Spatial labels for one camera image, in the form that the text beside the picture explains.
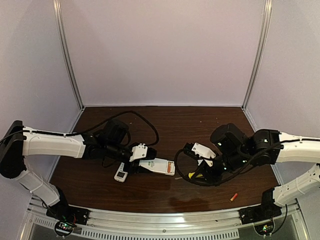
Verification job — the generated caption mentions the small white remote control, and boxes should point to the small white remote control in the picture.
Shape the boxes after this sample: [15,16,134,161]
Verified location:
[114,162,128,183]

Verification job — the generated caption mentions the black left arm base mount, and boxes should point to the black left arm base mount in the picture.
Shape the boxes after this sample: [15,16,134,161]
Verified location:
[46,202,90,225]

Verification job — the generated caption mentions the aluminium corner post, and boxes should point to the aluminium corner post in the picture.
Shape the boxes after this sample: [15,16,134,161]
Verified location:
[52,0,85,111]
[241,0,273,111]

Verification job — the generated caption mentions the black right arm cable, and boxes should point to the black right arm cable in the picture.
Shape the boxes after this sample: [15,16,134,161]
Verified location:
[173,139,285,188]

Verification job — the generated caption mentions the left aluminium corner post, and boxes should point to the left aluminium corner post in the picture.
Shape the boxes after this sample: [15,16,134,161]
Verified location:
[52,0,85,111]

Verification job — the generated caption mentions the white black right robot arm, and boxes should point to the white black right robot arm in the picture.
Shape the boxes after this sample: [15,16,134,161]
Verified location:
[188,123,320,207]

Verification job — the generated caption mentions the large white remote control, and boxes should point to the large white remote control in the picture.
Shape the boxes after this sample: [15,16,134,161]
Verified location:
[139,158,175,176]

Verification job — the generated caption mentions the red orange battery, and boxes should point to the red orange battery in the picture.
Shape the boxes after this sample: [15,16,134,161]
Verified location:
[167,162,175,174]
[229,193,238,202]

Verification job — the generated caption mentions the right aluminium corner post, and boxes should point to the right aluminium corner post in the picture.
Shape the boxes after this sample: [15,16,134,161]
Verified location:
[241,0,273,111]

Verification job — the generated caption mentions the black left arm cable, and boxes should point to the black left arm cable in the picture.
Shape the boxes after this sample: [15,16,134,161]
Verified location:
[0,111,160,148]

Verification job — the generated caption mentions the aluminium front rail frame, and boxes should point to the aluminium front rail frame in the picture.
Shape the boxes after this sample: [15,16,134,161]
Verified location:
[18,194,308,240]

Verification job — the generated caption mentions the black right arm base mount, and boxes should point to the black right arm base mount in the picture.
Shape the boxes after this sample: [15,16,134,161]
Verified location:
[238,201,282,225]

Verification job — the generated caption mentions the yellow handled screwdriver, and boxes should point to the yellow handled screwdriver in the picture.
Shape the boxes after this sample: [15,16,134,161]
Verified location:
[174,172,204,180]

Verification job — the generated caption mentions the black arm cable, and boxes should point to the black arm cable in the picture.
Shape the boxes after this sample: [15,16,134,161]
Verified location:
[173,139,285,188]
[0,111,160,148]

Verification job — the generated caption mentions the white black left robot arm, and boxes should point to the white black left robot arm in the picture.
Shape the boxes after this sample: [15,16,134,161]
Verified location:
[0,120,157,207]

